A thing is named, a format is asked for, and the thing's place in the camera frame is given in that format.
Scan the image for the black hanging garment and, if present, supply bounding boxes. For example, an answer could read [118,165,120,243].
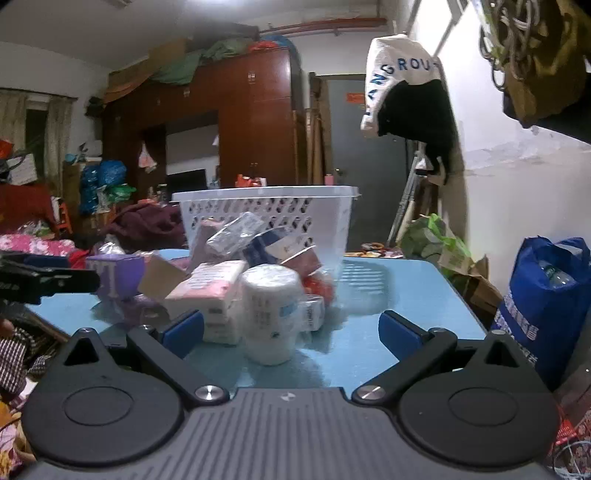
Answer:
[376,78,461,186]

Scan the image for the brown cardboard box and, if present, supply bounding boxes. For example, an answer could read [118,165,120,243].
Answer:
[137,254,191,302]

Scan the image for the purple box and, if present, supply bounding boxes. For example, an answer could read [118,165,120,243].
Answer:
[85,254,146,302]

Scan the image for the red snack packet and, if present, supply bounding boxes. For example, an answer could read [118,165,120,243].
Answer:
[302,270,336,306]

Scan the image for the white printed hanging bag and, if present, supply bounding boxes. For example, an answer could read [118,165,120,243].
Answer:
[360,34,444,138]

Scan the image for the blue and white box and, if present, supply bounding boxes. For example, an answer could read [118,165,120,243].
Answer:
[244,227,310,268]

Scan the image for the pink floral blanket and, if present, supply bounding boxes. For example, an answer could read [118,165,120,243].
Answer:
[0,233,77,259]

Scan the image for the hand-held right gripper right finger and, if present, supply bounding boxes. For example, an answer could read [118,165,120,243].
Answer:
[352,310,532,407]

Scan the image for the white plastic basket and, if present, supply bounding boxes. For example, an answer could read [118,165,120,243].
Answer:
[172,185,362,283]

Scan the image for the metal poles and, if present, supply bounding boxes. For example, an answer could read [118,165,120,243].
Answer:
[387,152,428,246]

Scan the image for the blue plastic bag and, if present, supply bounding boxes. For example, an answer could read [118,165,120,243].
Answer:
[80,159,128,214]

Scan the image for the patterned curtain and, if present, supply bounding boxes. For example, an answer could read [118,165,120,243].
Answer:
[0,90,75,185]

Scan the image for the wooden wardrobe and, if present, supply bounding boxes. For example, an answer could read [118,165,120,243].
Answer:
[102,46,308,191]

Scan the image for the olive hanging bag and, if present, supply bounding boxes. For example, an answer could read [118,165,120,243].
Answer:
[478,0,591,131]

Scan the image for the green cloth bundle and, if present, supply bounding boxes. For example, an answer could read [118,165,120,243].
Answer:
[152,39,253,86]

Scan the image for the maroon blanket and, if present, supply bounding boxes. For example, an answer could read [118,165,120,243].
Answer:
[106,203,188,253]

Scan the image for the pink packet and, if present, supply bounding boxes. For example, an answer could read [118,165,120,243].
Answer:
[189,219,227,273]

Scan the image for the large cardboard box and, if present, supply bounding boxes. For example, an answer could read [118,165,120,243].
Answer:
[450,256,504,326]

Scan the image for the green plastic bag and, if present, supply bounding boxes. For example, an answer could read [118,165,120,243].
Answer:
[399,213,472,274]

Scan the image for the blue shopping bag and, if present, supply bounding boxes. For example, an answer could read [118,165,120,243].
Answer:
[489,236,591,392]

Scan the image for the plaid cloth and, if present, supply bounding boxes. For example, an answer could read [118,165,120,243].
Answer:
[0,318,62,398]

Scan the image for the pink tissue pack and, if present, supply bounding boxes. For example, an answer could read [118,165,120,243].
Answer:
[164,260,250,345]

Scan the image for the grey door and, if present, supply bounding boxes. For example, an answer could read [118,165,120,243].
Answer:
[325,74,416,252]

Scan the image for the red ceiling pipe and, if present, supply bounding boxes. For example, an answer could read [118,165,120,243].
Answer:
[259,16,387,36]

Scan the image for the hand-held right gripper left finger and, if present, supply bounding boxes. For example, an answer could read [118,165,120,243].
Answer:
[61,310,229,408]

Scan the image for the silver blister pack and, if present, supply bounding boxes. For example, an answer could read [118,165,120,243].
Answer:
[205,212,267,259]

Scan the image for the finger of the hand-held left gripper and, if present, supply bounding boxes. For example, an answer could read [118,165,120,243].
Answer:
[41,267,101,296]

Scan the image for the white tissue roll pack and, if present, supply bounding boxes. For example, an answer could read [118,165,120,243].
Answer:
[240,265,306,366]

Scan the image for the pink hanging bag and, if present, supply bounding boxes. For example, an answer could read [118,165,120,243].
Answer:
[139,143,158,174]

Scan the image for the black television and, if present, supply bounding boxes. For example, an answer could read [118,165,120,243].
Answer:
[166,168,208,191]

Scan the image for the pink red box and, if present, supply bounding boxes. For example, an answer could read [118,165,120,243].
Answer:
[280,247,323,278]

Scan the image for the small white labelled box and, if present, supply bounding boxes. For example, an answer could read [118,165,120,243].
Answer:
[295,295,327,333]

